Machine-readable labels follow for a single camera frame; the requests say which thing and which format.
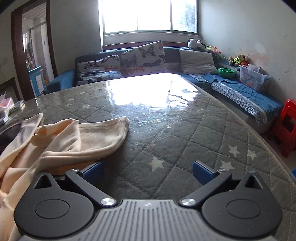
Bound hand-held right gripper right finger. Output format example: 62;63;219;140
181;160;266;207

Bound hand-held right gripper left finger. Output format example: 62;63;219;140
32;161;117;207

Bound cream garment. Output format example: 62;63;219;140
0;113;130;241

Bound round black induction cooktop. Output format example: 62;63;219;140
0;123;22;153

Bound blue sofa blanket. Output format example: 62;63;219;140
185;73;284;127

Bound butterfly print pillow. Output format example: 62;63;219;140
76;70;124;86
121;40;169;76
77;56;121;73

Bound blue corner sofa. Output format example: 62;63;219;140
44;46;285;133

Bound red plastic stool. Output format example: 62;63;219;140
272;99;296;158

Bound green plastic bowl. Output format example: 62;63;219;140
218;67;236;78

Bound blue and white box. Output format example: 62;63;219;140
28;65;47;98

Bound clear plastic storage box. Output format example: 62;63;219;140
239;64;271;91

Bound pink tissue pack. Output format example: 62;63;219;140
0;97;15;115

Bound grey pillow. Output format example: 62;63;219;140
179;49;218;75

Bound dark wooden chair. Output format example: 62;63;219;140
0;77;18;102

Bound brown and green plush toys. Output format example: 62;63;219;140
228;54;249;66

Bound orange and green plush toy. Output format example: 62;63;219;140
206;45;221;56

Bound panda plush toy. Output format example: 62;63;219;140
187;38;206;49

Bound window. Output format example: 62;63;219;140
98;0;200;36

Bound brown door frame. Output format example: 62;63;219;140
11;0;58;101

